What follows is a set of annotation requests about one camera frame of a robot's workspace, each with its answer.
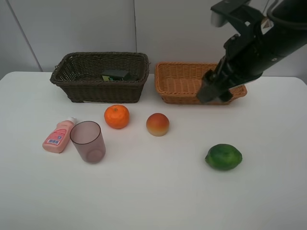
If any translucent purple plastic cup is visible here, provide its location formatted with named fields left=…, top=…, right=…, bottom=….
left=70, top=121, right=106, bottom=164

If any green lime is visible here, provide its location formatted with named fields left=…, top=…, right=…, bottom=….
left=204, top=144, right=243, bottom=171

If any dark brown wicker basket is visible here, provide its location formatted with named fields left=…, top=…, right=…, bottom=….
left=50, top=52, right=149, bottom=104

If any light orange wicker basket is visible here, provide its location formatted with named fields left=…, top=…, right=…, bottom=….
left=154, top=61, right=248, bottom=106

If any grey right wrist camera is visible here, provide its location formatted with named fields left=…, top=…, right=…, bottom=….
left=211, top=0, right=264, bottom=35

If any dark green pump bottle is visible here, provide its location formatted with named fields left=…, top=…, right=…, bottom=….
left=102, top=69, right=139, bottom=81

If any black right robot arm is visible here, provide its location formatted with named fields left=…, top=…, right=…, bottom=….
left=196, top=0, right=307, bottom=104

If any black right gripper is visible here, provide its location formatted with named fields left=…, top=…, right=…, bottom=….
left=196, top=22, right=307, bottom=104

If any pink lotion bottle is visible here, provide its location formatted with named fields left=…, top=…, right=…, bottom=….
left=42, top=117, right=76, bottom=153

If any orange mandarin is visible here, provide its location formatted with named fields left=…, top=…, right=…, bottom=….
left=104, top=104, right=130, bottom=129

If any red yellow peach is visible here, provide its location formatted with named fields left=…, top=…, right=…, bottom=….
left=146, top=113, right=170, bottom=137

